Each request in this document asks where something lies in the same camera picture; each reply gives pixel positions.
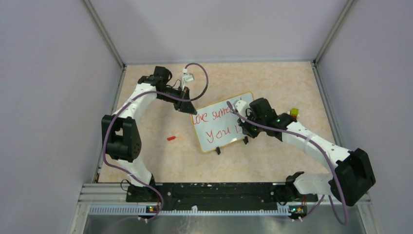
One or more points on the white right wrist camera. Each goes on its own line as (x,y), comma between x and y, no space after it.
(238,108)

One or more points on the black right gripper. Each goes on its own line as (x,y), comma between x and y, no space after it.
(246,129)

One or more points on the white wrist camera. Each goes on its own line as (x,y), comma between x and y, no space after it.
(186,78)
(238,108)

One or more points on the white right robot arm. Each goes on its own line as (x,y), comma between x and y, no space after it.
(350,175)

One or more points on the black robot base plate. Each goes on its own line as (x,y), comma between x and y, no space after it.
(253,196)

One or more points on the red green lego car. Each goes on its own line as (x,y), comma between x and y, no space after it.
(294,112)

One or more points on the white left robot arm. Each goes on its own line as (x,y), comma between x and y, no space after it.
(120,135)

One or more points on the yellow framed whiteboard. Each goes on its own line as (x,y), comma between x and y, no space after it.
(216,126)

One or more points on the aluminium frame rail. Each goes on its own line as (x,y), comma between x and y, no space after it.
(110,199)

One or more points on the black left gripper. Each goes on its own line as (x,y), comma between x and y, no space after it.
(184,106)

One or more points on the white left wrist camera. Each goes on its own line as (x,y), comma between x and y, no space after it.
(186,78)

